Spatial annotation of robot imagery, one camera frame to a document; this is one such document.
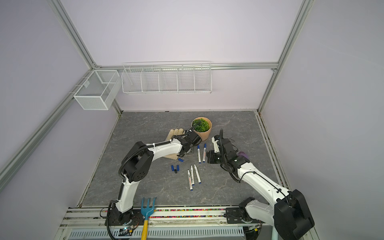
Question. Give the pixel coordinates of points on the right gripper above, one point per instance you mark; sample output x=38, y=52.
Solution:
x=211, y=154

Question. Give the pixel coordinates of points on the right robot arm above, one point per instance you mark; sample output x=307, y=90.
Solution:
x=285, y=210

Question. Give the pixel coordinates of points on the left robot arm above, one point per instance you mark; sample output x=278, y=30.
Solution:
x=135, y=166

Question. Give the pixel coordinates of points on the cream fabric glove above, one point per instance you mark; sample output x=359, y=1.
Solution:
x=173, y=132

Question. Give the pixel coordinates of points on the tan pot green plant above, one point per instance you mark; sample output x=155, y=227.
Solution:
x=203, y=127

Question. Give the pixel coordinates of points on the light blue garden trowel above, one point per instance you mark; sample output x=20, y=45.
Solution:
x=275, y=235

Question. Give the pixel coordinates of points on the white mesh box basket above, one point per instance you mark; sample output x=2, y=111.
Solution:
x=99, y=90

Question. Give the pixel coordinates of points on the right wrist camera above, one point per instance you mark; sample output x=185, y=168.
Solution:
x=215, y=141

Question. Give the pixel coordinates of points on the white wire wall basket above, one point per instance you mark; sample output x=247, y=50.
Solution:
x=167, y=77

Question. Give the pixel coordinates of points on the blue garden fork yellow handle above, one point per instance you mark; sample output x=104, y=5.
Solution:
x=147, y=211

